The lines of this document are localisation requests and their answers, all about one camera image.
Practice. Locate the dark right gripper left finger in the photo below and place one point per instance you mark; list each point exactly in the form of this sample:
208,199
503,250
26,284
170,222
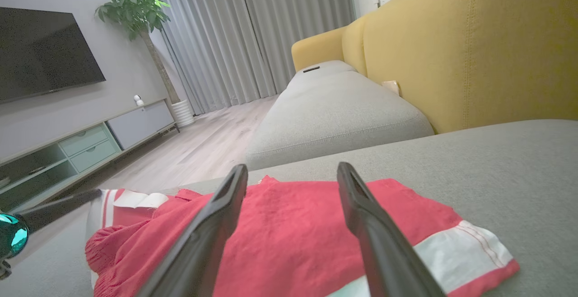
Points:
203,243

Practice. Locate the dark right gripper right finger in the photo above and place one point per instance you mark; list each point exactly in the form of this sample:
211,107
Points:
384,252

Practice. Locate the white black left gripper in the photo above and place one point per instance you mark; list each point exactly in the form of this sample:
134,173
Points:
11,238

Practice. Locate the red Bulls basketball jersey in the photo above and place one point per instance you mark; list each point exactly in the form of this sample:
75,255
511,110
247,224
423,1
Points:
135,200

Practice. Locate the red shorts with white trim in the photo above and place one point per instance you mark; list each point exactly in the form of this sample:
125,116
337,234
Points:
289,234

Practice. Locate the long low TV cabinet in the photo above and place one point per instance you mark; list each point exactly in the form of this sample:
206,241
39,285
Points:
90,146

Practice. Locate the white ribbed plant pot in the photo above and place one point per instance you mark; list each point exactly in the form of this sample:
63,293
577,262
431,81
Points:
184,114

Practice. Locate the large grey sofa seat cushion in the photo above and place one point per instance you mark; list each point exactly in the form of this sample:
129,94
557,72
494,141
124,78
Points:
496,170

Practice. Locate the black flat screen television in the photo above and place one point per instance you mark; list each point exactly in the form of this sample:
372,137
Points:
40,53

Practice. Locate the small cream packet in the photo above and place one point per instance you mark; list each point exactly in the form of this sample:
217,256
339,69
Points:
391,87

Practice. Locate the black remote control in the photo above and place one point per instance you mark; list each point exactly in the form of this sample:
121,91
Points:
311,69

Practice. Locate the grey pleated curtain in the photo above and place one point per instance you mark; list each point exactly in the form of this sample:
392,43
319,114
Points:
253,35

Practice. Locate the green potted tree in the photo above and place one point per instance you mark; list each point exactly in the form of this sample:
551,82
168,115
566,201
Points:
133,3

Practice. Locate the yellow sofa backrest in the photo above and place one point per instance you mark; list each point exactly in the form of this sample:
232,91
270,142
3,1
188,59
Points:
474,48

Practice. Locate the small white security camera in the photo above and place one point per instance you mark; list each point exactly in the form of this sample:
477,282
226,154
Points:
138,100

